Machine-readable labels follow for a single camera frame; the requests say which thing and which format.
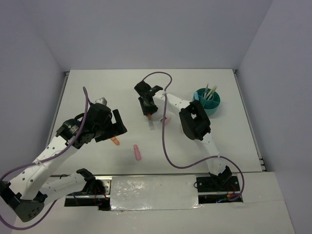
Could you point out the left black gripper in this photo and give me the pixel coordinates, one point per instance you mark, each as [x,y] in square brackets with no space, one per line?
[120,128]

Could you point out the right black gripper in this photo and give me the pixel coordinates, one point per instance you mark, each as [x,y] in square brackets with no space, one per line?
[146,111]

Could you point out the grey highlighter orange cap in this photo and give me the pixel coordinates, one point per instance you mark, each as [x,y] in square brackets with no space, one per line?
[150,122]

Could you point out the orange transparent highlighter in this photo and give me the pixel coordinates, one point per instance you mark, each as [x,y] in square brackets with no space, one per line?
[115,141]

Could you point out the blue highlighter cap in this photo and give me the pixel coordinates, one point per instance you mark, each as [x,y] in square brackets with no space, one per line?
[196,96]

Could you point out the yellow thin highlighter pen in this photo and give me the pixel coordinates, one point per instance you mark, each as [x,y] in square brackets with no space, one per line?
[215,87]

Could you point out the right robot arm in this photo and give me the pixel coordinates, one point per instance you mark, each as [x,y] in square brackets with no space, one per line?
[194,121]

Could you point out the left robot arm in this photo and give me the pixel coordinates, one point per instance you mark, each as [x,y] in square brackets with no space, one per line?
[29,192]

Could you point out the pink white correction tape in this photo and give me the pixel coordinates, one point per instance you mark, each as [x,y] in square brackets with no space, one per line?
[165,120]

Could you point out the teal round organizer container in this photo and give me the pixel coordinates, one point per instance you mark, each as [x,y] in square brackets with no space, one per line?
[210,106]

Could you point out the silver foil sheet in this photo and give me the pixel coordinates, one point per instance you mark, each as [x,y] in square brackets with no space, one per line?
[160,192]

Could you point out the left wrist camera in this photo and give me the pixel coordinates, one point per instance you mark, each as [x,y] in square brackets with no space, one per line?
[102,101]

